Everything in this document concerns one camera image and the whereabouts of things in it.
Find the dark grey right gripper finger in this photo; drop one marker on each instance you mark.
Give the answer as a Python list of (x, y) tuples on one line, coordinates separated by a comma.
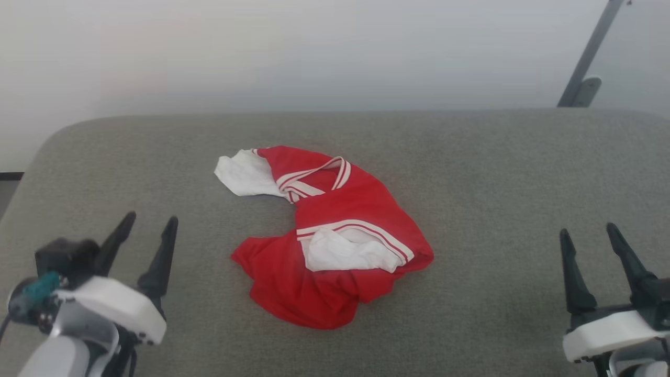
[(577, 283), (631, 262)]

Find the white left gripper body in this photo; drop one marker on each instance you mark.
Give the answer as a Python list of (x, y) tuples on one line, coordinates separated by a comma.
[(118, 306)]

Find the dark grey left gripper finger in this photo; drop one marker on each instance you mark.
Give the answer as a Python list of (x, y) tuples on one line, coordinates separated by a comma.
[(159, 264), (116, 243)]

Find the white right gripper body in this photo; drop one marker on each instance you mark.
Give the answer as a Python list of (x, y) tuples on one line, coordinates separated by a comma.
[(612, 332)]

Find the red and white basketball jersey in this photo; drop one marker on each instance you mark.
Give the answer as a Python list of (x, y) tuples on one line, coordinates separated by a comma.
[(340, 204)]

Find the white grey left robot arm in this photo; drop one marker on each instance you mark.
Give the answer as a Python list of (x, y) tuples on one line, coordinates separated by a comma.
[(57, 356)]

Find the grey fabric sofa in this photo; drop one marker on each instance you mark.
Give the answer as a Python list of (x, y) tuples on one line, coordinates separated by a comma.
[(471, 183)]

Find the grey metal stand pole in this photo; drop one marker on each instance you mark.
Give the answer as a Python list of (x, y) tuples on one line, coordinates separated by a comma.
[(589, 52)]

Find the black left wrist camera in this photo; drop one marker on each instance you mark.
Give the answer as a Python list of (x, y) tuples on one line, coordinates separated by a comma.
[(65, 256)]

